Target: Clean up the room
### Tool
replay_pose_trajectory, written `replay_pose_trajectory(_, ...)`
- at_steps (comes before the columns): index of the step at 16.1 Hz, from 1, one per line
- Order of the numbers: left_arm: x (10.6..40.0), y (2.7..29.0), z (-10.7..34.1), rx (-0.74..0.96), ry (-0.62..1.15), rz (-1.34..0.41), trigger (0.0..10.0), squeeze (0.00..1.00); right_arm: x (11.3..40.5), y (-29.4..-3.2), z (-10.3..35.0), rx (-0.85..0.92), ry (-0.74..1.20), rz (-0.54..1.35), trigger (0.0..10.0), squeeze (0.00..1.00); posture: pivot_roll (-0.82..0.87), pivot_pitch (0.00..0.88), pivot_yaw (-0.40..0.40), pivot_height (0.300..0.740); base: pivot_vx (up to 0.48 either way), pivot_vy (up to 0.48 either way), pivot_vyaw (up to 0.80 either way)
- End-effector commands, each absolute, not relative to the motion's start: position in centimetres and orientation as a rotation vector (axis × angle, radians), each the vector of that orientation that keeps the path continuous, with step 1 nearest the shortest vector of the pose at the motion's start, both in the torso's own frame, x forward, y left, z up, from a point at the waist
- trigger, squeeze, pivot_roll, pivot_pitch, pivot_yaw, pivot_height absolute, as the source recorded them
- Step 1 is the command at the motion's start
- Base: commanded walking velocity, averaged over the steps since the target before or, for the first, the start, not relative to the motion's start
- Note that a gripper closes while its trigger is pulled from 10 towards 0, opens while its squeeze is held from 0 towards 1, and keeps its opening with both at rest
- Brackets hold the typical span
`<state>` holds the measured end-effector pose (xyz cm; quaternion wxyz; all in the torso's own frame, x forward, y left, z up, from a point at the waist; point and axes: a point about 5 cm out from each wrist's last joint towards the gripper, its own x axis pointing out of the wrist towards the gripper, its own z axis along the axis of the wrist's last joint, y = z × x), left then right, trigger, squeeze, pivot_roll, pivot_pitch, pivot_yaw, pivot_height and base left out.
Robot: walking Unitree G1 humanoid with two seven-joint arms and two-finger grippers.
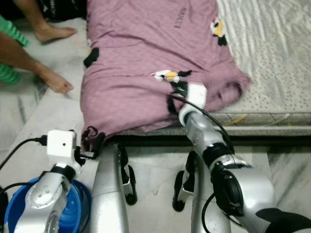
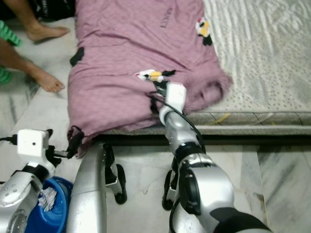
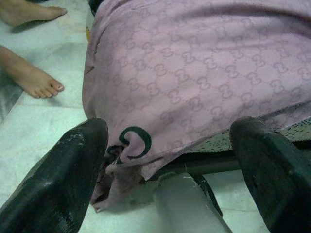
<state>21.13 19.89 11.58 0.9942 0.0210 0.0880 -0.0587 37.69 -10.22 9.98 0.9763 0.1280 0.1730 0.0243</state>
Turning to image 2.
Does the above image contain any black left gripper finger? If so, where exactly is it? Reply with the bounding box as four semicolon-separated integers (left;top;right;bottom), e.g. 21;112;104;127
68;130;85;159

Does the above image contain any silver robot left leg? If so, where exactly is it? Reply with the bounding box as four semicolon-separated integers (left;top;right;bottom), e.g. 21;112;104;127
65;143;128;233

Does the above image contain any leaf patterned mattress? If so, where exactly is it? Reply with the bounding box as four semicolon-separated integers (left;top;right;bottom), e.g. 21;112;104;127
102;0;311;137

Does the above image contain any blue plastic bucket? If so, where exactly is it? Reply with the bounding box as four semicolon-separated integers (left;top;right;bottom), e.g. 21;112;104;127
24;176;74;233

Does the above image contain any green plastic stool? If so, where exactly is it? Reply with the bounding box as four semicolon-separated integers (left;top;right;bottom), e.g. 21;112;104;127
0;20;22;85

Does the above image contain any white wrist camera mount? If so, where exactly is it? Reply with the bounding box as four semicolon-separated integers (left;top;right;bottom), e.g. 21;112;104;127
17;128;50;169
165;81;187;116

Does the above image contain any white crumpled paper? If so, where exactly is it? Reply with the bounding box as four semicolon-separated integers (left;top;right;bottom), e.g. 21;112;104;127
37;187;59;213

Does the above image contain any black bag white print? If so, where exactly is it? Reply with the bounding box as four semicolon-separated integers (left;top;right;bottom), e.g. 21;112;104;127
0;0;77;21

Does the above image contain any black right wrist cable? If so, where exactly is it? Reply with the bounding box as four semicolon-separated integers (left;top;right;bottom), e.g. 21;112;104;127
148;79;207;233

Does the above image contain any mauve cartoon print blanket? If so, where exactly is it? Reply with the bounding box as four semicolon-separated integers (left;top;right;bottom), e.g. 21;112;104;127
67;0;234;157

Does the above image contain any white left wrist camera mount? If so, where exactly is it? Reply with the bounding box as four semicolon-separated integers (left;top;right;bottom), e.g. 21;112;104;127
17;128;50;169

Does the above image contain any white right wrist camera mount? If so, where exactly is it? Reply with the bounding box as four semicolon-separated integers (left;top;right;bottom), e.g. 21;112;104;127
165;81;187;116

